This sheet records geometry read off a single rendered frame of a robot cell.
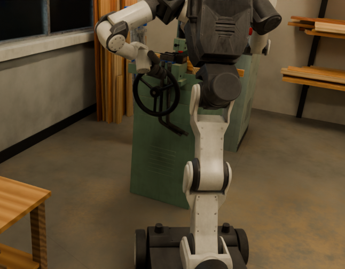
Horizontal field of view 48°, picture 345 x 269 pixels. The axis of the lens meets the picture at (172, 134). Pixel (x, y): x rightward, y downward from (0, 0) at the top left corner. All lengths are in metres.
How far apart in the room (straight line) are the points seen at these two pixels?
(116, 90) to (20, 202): 2.35
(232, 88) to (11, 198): 0.98
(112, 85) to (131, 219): 1.72
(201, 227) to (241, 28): 0.86
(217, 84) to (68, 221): 1.38
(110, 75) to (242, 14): 2.36
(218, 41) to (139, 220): 1.31
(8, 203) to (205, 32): 1.03
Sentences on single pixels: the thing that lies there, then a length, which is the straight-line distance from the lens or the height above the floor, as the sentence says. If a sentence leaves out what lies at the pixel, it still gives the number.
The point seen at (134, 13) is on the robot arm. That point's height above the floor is 1.26.
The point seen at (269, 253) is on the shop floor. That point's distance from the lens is 2.38.
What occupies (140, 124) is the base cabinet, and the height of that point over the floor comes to 0.52.
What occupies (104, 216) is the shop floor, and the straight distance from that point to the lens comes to 2.49.
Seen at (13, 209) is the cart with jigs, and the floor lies 0.53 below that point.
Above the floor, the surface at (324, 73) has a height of 0.63.
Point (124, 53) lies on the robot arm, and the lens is 1.73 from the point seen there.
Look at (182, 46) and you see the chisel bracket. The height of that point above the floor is 1.03.
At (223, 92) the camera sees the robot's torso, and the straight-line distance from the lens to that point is 1.48.
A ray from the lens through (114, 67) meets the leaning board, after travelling 3.79.
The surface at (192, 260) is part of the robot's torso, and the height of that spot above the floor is 0.33.
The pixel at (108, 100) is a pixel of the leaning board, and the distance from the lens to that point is 3.84.
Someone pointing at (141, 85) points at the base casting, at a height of 0.78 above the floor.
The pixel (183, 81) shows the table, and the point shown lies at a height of 0.87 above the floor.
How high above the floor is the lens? 1.42
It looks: 22 degrees down
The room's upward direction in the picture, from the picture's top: 5 degrees clockwise
